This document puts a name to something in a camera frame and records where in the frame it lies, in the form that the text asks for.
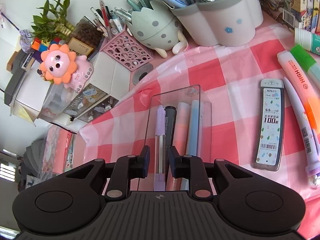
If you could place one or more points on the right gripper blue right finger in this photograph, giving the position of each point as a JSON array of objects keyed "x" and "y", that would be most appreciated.
[{"x": 176, "y": 162}]

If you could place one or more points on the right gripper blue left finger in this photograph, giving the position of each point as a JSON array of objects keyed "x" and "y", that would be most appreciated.
[{"x": 144, "y": 161}]

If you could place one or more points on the purple mechanical pencil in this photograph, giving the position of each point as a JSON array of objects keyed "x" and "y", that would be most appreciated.
[{"x": 160, "y": 153}]

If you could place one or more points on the clear plastic organizer box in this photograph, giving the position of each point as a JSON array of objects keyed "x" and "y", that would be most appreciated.
[{"x": 172, "y": 98}]

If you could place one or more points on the black marker pen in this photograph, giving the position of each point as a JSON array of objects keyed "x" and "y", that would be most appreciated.
[{"x": 170, "y": 119}]

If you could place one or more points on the light blue pen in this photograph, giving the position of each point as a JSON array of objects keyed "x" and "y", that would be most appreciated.
[{"x": 194, "y": 138}]

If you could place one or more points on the pencil lead refill case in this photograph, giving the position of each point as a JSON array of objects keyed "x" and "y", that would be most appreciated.
[{"x": 271, "y": 125}]

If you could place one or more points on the lilac cartoon pen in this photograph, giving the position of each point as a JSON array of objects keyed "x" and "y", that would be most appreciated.
[{"x": 310, "y": 140}]

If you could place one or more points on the orange highlighter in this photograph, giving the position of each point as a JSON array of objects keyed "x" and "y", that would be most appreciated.
[{"x": 303, "y": 87}]

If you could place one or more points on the green highlighter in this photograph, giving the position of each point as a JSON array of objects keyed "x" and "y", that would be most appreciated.
[{"x": 307, "y": 62}]

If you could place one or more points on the green white glue stick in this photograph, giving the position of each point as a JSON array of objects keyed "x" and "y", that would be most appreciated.
[{"x": 308, "y": 40}]

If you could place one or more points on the white drawer organizer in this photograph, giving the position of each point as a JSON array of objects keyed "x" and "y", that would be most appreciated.
[{"x": 38, "y": 99}]

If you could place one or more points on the red pink checkered cloth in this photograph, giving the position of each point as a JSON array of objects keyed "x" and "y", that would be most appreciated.
[{"x": 228, "y": 76}]

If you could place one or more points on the pink perforated pen holder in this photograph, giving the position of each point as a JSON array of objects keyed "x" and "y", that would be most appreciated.
[{"x": 127, "y": 51}]

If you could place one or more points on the pink lion toy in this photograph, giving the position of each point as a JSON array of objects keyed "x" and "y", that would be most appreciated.
[{"x": 61, "y": 66}]

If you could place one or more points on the green egg-shaped pen holder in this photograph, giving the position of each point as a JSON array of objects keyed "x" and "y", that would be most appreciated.
[{"x": 158, "y": 29}]

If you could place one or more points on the white cloud-shaped pen holder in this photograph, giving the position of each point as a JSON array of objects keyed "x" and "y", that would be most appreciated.
[{"x": 229, "y": 23}]

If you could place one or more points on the colourful rubik cube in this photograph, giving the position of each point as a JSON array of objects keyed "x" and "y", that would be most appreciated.
[{"x": 41, "y": 46}]

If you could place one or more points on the green bamboo plant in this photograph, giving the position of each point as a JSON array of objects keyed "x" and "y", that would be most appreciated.
[{"x": 52, "y": 21}]

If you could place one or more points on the boxed comic book set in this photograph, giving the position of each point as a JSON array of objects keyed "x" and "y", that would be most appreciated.
[{"x": 302, "y": 14}]

